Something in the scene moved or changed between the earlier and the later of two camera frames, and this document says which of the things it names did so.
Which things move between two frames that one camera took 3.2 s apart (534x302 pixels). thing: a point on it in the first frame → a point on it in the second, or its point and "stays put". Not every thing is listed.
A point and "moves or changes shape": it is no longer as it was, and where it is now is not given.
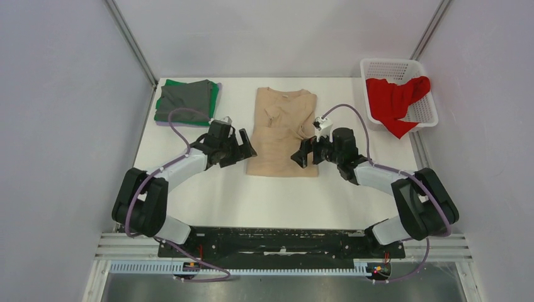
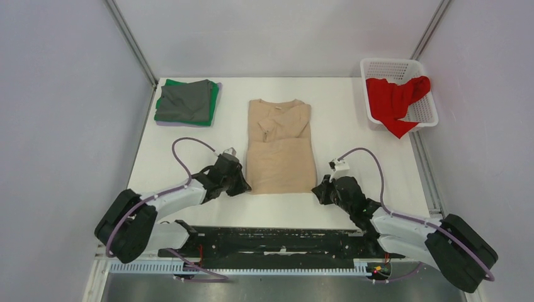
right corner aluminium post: (416, 53) stays put
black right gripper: (306, 146) → (321, 190)
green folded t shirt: (213, 100) stays put
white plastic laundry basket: (399, 71) stays put
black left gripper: (242, 151) → (242, 186)
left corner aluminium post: (130, 38) stays put
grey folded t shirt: (196, 95) stays put
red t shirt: (389, 102) stays put
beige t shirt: (284, 118) moves or changes shape
